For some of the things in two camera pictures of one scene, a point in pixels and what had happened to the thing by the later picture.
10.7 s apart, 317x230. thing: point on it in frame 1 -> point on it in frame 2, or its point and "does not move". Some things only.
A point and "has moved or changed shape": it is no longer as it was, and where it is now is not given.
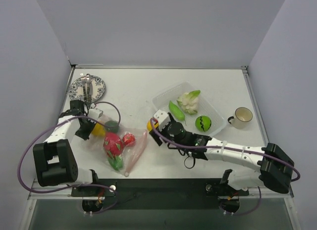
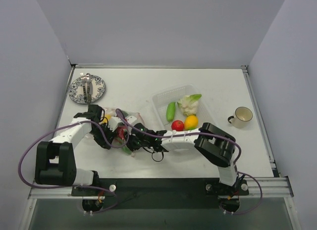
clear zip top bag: x=117 y=146 -> x=121 y=122
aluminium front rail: x=66 y=193 does not move
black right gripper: x=158 y=135 -> x=132 y=143
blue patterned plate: x=76 y=91 does not move
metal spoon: x=88 y=78 does not move
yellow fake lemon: x=149 y=125 -> x=191 y=123
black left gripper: x=84 y=130 -> x=115 y=135
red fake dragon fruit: x=113 y=144 -> x=121 y=138
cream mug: x=242 y=117 does not move
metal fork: x=83 y=80 does not move
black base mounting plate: x=159 y=194 does not move
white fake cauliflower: x=189 y=101 has moved or changed shape
